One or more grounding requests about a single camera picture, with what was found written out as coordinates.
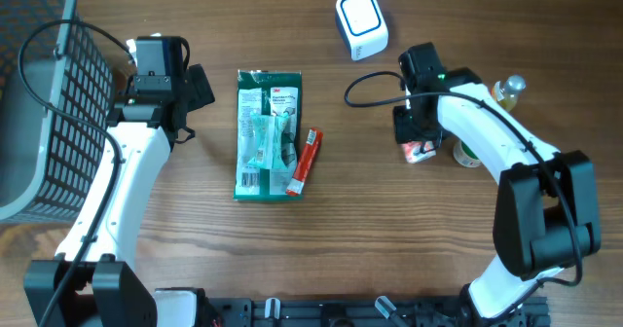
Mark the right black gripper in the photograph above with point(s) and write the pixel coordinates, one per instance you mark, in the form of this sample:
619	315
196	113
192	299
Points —
402	131

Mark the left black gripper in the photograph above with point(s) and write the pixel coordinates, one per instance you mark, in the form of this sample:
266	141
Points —
197	87

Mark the green lid jar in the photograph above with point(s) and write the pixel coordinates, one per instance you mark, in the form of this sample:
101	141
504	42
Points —
464	156

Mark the yellow dish soap bottle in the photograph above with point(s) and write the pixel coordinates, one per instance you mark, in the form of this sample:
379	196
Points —
507	93

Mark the red stick sachet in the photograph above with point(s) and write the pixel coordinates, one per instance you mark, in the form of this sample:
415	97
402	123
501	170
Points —
304	166

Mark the green white wipes packet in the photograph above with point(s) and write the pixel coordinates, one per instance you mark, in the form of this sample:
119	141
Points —
269	112

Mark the small orange white box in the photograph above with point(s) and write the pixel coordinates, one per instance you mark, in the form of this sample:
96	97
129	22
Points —
416	151

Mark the clear teal small packet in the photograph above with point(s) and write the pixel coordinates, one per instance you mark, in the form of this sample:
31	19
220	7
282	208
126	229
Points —
268	130

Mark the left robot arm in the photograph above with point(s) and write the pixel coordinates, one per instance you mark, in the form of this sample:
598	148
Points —
91	279

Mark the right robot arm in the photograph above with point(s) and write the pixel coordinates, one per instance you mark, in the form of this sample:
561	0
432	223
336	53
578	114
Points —
546	211

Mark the white barcode scanner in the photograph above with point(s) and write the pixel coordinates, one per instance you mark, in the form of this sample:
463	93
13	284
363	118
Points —
362	26

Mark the grey plastic mesh basket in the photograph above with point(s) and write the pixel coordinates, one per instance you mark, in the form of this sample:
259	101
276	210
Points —
55	92

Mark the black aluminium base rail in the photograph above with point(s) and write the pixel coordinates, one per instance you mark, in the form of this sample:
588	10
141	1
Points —
340	312

